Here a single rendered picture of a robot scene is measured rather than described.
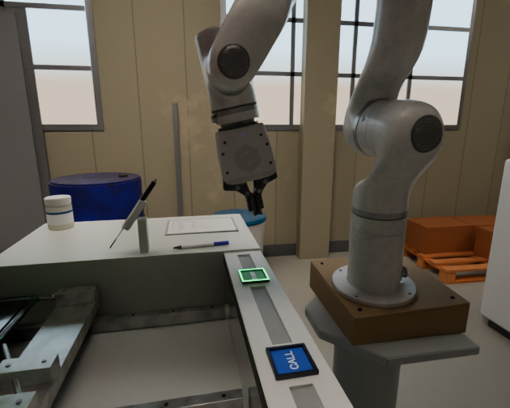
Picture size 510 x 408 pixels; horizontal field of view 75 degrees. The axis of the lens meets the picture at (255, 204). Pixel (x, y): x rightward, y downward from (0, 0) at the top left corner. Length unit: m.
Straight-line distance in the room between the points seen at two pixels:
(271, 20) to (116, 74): 2.66
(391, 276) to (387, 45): 0.47
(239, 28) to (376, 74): 0.33
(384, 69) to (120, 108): 2.62
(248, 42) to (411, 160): 0.36
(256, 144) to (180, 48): 2.56
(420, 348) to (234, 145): 0.56
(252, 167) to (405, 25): 0.37
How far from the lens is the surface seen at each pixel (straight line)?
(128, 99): 3.12
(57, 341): 0.75
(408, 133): 0.65
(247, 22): 0.54
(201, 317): 0.82
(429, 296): 0.86
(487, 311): 2.67
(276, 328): 0.55
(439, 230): 3.47
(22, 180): 3.36
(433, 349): 0.83
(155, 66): 3.11
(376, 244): 0.76
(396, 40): 0.73
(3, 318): 0.84
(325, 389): 0.46
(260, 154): 0.61
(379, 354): 0.77
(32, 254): 0.96
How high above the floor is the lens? 1.26
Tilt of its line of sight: 13 degrees down
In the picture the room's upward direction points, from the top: straight up
